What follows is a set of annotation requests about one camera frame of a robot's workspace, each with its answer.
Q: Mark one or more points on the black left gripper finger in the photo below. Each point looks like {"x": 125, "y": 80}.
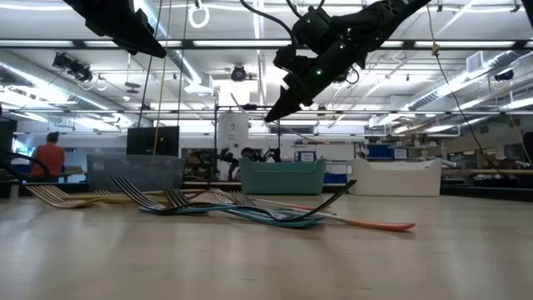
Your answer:
{"x": 143, "y": 41}

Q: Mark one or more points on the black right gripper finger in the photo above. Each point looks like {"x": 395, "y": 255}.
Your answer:
{"x": 287, "y": 104}

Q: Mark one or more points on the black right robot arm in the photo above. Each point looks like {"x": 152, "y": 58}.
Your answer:
{"x": 387, "y": 18}

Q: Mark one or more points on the blue crate with white label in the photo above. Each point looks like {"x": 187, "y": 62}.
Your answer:
{"x": 298, "y": 158}

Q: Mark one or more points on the black ceiling spotlights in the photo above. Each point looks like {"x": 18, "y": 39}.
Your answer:
{"x": 73, "y": 66}

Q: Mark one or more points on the white cylindrical machine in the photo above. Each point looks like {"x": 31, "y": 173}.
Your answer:
{"x": 233, "y": 133}

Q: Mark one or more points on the teal plastic bin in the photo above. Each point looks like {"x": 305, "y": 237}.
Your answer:
{"x": 283, "y": 179}

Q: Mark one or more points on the blue storage bins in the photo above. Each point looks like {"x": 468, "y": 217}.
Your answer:
{"x": 377, "y": 152}

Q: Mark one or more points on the black monitor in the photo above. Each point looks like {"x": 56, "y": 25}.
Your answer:
{"x": 143, "y": 141}

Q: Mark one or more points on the grey translucent plastic bin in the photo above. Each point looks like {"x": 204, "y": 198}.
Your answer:
{"x": 133, "y": 173}

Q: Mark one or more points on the white plastic bin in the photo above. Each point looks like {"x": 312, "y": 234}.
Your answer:
{"x": 395, "y": 181}

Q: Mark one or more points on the person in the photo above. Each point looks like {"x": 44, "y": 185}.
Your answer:
{"x": 48, "y": 160}

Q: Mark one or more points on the white ceiling vent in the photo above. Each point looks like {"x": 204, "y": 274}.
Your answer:
{"x": 474, "y": 62}

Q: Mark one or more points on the black panel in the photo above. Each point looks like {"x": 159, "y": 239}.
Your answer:
{"x": 7, "y": 137}

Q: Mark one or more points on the wooden workbench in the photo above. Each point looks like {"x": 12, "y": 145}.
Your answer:
{"x": 491, "y": 171}

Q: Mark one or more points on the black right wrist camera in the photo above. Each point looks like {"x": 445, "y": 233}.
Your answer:
{"x": 312, "y": 27}

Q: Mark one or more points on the black ceiling dome camera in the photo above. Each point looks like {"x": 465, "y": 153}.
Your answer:
{"x": 238, "y": 73}

